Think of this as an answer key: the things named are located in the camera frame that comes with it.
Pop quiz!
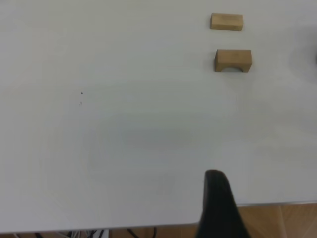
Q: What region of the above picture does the arched wooden block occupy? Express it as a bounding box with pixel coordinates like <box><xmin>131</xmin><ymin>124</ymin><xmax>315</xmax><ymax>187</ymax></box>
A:
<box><xmin>213</xmin><ymin>49</ymin><xmax>253</xmax><ymax>73</ymax></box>

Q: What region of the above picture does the rectangular wooden block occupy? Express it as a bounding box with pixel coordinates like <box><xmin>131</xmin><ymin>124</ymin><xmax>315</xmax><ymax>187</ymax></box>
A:
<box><xmin>210</xmin><ymin>13</ymin><xmax>244</xmax><ymax>31</ymax></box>

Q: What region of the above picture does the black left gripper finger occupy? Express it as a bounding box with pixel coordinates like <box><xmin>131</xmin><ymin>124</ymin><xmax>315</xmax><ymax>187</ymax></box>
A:
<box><xmin>195</xmin><ymin>170</ymin><xmax>250</xmax><ymax>238</ymax></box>

